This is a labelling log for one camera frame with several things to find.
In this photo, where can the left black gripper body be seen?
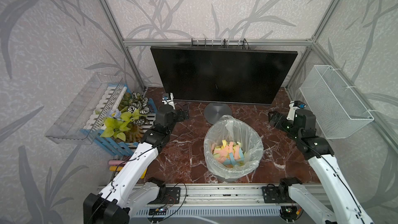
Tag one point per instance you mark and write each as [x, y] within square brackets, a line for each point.
[179, 116]

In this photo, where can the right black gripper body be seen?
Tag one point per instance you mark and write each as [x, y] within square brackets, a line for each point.
[284, 124]

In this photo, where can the grey bin with plastic bag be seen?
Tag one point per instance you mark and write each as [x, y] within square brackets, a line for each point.
[231, 129]

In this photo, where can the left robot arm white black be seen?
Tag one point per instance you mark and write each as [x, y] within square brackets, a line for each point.
[118, 202]

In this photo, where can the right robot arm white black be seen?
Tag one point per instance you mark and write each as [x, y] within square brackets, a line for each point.
[300, 126]

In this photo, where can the grey round monitor stand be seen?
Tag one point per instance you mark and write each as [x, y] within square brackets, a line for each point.
[214, 111]

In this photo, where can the pile of discarded sticky notes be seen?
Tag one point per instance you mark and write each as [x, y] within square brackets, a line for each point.
[229, 154]

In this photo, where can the black flat monitor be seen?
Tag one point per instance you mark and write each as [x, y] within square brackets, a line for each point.
[222, 75]

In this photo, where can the green artificial plant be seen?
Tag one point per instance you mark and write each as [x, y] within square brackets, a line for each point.
[124, 124]

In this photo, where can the blue white wooden crate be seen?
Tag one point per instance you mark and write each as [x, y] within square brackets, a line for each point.
[121, 148]

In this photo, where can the yellow purple tool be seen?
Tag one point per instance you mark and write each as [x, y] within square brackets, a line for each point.
[116, 165]

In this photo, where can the small green circuit board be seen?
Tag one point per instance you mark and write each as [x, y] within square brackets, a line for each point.
[157, 211]

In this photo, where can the clear plastic tray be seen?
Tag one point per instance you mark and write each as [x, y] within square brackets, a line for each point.
[81, 122]

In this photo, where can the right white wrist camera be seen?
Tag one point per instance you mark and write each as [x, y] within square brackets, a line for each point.
[293, 106]

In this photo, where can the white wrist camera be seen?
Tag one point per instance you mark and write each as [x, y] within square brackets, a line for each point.
[168, 99]
[293, 106]

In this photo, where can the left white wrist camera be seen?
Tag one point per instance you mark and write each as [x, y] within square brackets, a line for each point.
[168, 99]

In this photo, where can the white wire mesh basket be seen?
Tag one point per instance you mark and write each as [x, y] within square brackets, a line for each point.
[338, 110]

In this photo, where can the black wire rack behind monitor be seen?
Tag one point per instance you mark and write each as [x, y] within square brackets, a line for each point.
[221, 43]

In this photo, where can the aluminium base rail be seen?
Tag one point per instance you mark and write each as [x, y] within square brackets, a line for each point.
[221, 195]

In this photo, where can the round black connector with wires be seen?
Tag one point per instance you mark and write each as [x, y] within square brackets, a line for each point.
[290, 214]

